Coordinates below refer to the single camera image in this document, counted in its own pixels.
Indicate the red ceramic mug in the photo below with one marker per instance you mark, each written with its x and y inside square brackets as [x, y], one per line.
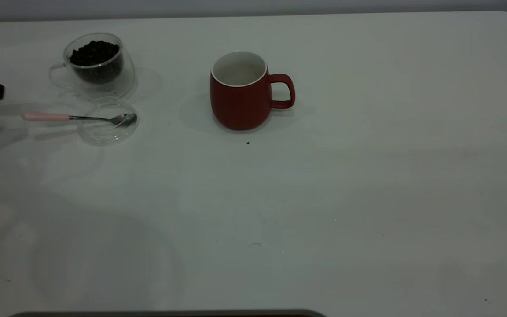
[238, 105]

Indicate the dark coffee beans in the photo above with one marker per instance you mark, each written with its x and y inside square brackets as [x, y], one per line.
[95, 55]

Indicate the clear round glass lid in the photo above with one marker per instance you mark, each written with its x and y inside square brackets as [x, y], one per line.
[104, 134]

